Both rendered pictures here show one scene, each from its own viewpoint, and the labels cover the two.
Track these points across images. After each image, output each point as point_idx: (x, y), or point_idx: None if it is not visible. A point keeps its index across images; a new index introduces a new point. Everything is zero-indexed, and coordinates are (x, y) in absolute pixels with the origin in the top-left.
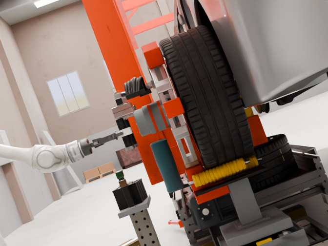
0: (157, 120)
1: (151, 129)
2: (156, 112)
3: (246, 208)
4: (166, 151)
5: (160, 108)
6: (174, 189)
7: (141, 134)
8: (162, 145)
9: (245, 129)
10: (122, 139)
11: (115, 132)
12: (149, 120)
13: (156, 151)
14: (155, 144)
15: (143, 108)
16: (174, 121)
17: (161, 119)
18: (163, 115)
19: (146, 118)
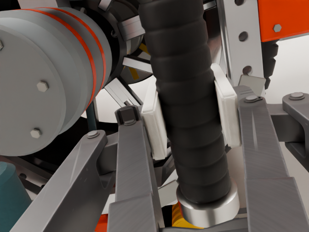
0: (99, 73)
1: (82, 111)
2: (91, 41)
3: None
4: (30, 200)
5: (91, 31)
6: None
7: (47, 143)
8: (19, 182)
9: None
10: (206, 154)
11: (236, 94)
12: (88, 69)
13: (9, 212)
14: (2, 186)
15: (37, 16)
16: (105, 84)
17: (102, 71)
18: (104, 60)
19: (81, 59)
